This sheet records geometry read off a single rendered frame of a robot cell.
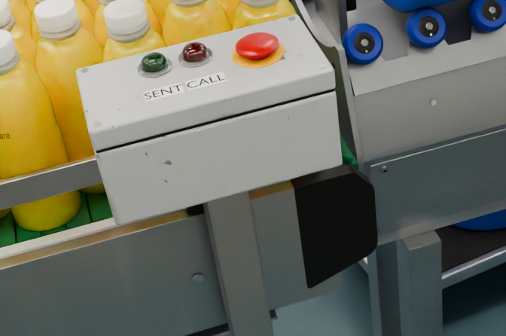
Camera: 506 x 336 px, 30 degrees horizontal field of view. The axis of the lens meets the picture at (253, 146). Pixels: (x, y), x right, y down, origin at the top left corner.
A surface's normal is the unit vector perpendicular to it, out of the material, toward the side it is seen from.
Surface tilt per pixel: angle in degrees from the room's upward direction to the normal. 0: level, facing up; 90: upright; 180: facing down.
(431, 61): 52
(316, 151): 90
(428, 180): 110
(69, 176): 90
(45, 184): 90
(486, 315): 0
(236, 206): 90
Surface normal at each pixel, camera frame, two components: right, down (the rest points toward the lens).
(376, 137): 0.20, 0.26
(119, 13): -0.13, -0.79
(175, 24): -0.55, 0.16
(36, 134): 0.64, 0.40
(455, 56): 0.12, -0.05
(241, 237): 0.26, 0.56
